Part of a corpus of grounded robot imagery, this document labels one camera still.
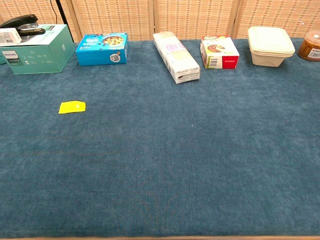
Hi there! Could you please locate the black tripod stand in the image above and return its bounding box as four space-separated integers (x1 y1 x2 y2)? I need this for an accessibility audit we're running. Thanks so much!
55 0 75 43

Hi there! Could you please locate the red white dessert mix box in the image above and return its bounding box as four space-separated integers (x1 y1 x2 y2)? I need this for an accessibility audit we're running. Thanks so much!
200 34 240 70

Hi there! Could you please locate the woven bamboo folding screen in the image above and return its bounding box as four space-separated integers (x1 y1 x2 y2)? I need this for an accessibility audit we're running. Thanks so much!
0 0 320 43

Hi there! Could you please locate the small white barcode box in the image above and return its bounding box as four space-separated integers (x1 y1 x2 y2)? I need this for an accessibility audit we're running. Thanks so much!
0 27 22 47

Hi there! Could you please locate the black stapler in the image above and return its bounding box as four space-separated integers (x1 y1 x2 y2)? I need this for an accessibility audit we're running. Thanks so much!
0 14 47 37

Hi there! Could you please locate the long white box pack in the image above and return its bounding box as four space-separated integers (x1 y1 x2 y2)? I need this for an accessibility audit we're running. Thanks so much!
152 31 201 85

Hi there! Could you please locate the blue table cloth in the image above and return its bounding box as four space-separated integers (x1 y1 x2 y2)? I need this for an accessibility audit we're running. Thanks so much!
0 37 320 238

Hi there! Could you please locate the blue cookie box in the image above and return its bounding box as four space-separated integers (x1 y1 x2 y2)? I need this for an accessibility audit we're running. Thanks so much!
75 33 130 67

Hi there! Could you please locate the thin black cable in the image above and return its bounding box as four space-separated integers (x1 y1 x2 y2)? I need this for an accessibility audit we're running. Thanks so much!
49 0 59 26

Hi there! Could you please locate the teal Philips box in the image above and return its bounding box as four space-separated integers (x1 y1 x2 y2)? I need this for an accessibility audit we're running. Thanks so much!
0 24 76 75

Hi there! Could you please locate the brown jar with clear lid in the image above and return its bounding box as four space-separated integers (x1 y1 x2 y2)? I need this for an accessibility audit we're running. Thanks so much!
297 30 320 62

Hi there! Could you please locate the beige lidded food container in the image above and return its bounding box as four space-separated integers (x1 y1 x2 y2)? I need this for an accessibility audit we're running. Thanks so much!
247 26 296 68

